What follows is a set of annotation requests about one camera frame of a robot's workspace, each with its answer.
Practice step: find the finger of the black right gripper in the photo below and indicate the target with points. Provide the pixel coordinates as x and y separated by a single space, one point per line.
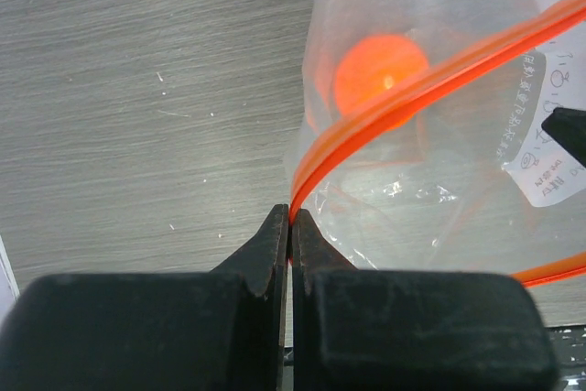
567 126

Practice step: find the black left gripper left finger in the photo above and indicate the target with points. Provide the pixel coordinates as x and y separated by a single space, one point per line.
218 330

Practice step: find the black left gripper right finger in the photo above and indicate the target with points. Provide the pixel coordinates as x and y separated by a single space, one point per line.
360 329

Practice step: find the clear zip bag orange zipper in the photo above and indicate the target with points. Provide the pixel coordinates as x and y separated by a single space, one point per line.
450 169

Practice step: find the orange tangerine with leaf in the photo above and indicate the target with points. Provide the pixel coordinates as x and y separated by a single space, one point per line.
343 72

